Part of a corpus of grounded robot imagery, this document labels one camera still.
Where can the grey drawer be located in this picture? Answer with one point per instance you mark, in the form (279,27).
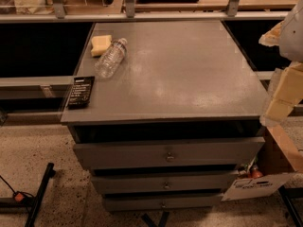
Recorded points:
(145,183)
(161,202)
(140,154)

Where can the black floor stand bar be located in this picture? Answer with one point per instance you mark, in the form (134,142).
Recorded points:
(34,210)

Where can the black label card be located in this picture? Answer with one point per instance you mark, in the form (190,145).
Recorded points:
(80,92)

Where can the clear plastic water bottle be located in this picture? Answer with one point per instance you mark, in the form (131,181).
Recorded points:
(110,60)

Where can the middle grey drawer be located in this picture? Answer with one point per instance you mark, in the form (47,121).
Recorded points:
(145,183)

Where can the top grey drawer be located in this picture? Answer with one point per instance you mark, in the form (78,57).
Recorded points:
(140,154)

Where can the orange cable connector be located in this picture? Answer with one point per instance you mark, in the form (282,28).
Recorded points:
(18,196)

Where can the brown cardboard box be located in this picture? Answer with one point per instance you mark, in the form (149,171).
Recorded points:
(278,160)

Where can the yellow sponge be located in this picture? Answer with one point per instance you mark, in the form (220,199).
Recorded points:
(100,44)

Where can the grey drawer cabinet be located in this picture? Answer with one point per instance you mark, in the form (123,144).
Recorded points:
(179,81)

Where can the grey metal railing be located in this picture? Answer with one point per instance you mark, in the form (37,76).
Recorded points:
(38,11)

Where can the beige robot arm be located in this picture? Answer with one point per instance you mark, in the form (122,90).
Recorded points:
(291,36)

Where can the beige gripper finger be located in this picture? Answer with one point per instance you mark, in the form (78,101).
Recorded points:
(271,37)
(285,91)

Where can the bottom grey drawer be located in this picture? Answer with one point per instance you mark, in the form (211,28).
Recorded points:
(161,202)

